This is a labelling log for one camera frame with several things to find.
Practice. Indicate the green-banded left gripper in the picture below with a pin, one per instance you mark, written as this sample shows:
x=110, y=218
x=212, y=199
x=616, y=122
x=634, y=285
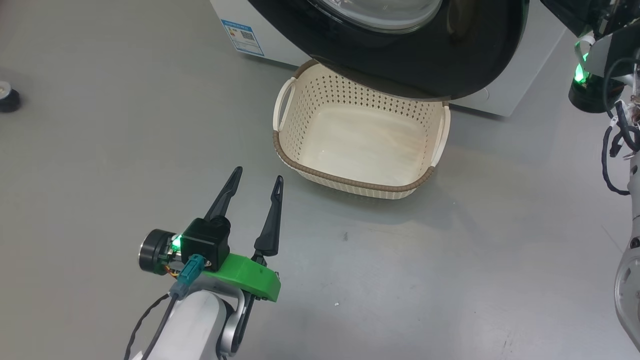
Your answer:
x=245, y=275

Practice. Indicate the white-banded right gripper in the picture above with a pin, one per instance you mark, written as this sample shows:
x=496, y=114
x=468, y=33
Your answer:
x=587, y=92

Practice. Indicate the black round glass washer door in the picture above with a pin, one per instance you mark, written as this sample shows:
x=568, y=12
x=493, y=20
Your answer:
x=400, y=55

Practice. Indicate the white front-load washing machine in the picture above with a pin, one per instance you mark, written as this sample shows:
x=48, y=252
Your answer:
x=505, y=75

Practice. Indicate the cream perforated laundry basket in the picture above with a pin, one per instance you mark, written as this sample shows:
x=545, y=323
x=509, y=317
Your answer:
x=360, y=145

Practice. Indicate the blue white energy label sticker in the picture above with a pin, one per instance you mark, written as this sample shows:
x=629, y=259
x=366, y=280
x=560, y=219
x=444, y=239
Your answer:
x=243, y=37

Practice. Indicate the small black round floor object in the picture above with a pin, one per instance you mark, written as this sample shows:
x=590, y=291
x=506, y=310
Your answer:
x=7, y=99

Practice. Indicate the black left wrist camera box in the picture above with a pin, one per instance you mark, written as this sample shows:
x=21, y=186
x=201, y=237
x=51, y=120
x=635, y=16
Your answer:
x=206, y=242

